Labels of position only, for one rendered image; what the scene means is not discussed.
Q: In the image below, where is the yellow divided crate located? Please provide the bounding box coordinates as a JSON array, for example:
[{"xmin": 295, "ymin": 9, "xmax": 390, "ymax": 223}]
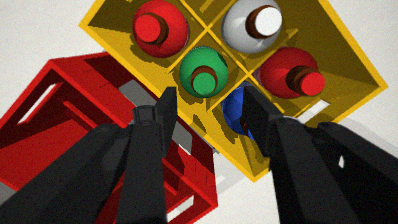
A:
[{"xmin": 79, "ymin": 0, "xmax": 368, "ymax": 159}]

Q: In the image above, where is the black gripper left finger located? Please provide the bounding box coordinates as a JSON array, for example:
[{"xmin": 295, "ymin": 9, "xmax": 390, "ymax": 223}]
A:
[{"xmin": 0, "ymin": 87, "xmax": 178, "ymax": 224}]

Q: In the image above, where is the green bottle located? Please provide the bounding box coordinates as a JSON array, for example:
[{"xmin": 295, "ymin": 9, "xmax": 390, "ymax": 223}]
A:
[{"xmin": 179, "ymin": 46, "xmax": 229, "ymax": 99}]

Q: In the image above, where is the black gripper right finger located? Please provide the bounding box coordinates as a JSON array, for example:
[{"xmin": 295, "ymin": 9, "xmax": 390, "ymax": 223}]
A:
[{"xmin": 242, "ymin": 86, "xmax": 398, "ymax": 224}]

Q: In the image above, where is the red crate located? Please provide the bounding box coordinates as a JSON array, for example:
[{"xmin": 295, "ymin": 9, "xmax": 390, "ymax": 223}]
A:
[{"xmin": 0, "ymin": 52, "xmax": 215, "ymax": 224}]

